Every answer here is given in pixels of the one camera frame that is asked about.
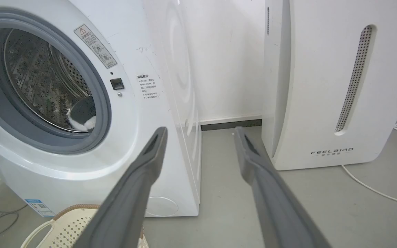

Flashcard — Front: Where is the cream perforated laundry basket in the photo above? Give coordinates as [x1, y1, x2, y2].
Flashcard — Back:
[20, 204, 149, 248]

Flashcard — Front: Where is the grey white cloth in drum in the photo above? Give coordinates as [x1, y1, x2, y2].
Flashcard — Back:
[68, 96, 97, 131]

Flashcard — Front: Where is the white front-load washing machine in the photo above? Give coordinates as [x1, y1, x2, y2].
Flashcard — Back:
[0, 0, 202, 218]

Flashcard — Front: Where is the white Feelbird air purifier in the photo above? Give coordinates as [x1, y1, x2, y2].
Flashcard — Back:
[261, 0, 397, 171]

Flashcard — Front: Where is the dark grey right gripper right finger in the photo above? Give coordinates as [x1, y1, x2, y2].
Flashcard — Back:
[234, 126, 332, 248]

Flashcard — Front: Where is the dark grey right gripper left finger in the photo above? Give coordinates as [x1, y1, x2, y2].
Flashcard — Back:
[73, 126, 168, 248]

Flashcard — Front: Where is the white power cable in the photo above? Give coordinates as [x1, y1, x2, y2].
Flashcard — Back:
[341, 101, 397, 205]

